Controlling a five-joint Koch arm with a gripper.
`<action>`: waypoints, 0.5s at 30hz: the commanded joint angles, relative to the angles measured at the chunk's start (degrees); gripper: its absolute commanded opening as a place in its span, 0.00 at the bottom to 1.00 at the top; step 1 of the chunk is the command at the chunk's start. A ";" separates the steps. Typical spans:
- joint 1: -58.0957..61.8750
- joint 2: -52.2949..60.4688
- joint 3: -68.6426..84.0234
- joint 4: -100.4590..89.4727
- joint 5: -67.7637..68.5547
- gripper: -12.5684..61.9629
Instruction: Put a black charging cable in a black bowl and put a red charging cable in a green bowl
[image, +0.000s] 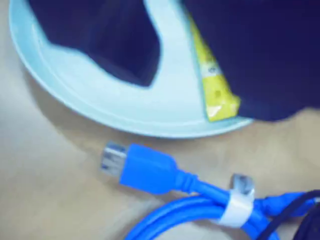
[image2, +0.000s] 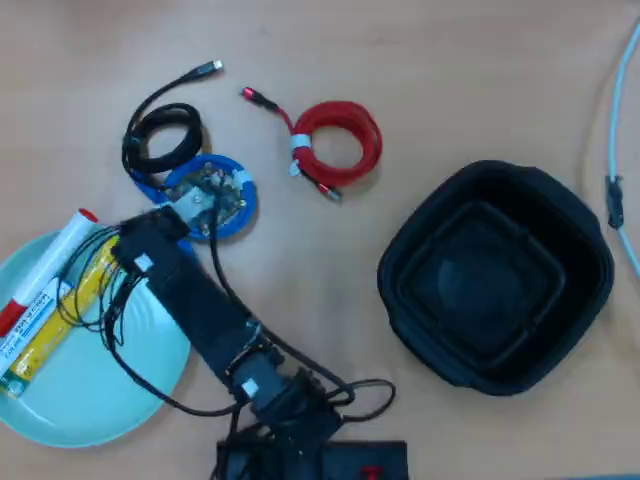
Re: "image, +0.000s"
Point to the light green round plate bowl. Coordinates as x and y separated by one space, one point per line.
105 100

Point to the yellow stick packet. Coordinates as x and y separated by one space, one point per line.
215 92

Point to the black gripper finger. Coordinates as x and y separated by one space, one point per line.
100 32
270 55

